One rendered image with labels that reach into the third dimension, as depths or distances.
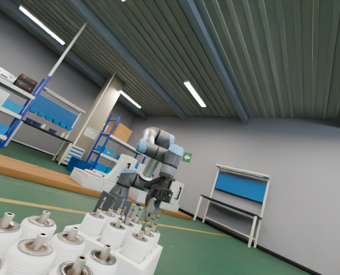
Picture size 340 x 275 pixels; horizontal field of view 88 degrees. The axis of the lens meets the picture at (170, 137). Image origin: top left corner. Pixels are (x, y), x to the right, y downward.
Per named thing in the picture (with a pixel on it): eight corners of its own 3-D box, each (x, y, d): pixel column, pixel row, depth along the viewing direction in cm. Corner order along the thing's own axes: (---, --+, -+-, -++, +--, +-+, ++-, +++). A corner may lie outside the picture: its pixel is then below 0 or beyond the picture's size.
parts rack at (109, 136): (79, 171, 567) (110, 113, 628) (122, 186, 700) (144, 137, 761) (87, 176, 525) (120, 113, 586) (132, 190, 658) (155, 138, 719)
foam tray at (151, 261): (42, 270, 72) (65, 226, 77) (95, 249, 108) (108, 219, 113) (122, 326, 61) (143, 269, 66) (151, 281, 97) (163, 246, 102)
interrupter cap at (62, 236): (50, 235, 49) (52, 233, 49) (68, 232, 56) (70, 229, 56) (71, 248, 47) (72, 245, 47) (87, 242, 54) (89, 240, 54)
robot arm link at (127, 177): (116, 180, 146) (123, 166, 150) (131, 186, 149) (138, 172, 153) (116, 181, 135) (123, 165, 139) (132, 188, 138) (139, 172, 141)
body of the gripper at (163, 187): (157, 201, 75) (168, 174, 79) (146, 195, 82) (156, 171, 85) (169, 205, 80) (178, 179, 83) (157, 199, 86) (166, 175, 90)
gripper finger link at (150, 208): (147, 221, 74) (156, 199, 77) (139, 216, 79) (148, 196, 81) (152, 222, 76) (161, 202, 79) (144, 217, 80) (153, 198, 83)
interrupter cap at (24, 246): (7, 245, 38) (10, 241, 38) (37, 238, 45) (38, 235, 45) (32, 261, 36) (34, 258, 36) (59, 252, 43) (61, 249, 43)
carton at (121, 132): (103, 133, 610) (109, 120, 624) (117, 142, 663) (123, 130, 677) (111, 135, 577) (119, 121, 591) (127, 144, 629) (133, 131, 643)
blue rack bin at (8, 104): (-5, 105, 403) (1, 97, 408) (15, 114, 429) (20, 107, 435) (-2, 105, 370) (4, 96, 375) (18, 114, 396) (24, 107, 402)
